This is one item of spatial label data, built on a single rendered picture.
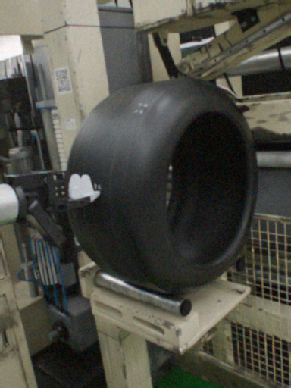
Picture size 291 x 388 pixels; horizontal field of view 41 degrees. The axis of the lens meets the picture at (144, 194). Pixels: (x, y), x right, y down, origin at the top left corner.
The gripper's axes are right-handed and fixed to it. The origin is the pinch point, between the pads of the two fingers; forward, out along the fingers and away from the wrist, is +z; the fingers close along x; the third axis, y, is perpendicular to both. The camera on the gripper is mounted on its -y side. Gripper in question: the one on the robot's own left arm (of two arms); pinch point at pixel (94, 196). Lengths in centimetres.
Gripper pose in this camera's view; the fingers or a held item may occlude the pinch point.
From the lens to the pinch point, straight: 87.6
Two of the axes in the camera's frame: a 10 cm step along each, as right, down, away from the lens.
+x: -7.3, -0.7, 6.8
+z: 6.9, -1.6, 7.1
